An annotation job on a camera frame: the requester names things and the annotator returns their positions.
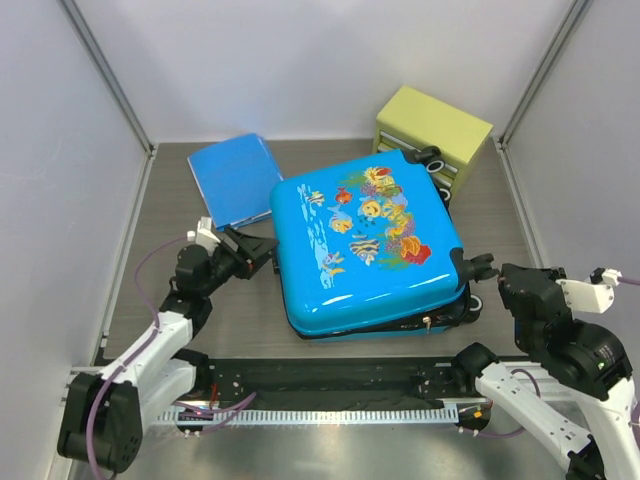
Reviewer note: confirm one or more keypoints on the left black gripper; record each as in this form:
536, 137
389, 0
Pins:
253, 247

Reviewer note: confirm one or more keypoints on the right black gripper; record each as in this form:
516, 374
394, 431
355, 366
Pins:
557, 271

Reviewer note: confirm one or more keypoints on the blue suitcase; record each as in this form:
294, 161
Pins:
368, 247

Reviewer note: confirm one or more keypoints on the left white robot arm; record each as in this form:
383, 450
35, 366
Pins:
107, 412

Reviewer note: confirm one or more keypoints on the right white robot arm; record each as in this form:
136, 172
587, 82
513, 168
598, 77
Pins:
587, 359

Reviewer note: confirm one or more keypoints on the blue file folder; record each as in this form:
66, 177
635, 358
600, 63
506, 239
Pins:
235, 178

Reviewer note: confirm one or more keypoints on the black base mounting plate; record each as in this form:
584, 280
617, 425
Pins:
325, 384

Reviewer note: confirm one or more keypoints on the olive green drawer box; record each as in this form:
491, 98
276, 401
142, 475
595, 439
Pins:
413, 120

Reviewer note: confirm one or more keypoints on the white slotted cable duct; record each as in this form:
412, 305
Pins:
446, 415

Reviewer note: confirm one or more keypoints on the right aluminium frame post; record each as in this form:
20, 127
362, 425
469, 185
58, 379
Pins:
561, 38

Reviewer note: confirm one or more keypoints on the aluminium frame post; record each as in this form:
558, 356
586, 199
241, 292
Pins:
561, 38
101, 63

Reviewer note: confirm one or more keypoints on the left aluminium frame post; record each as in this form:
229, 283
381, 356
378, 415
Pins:
101, 63

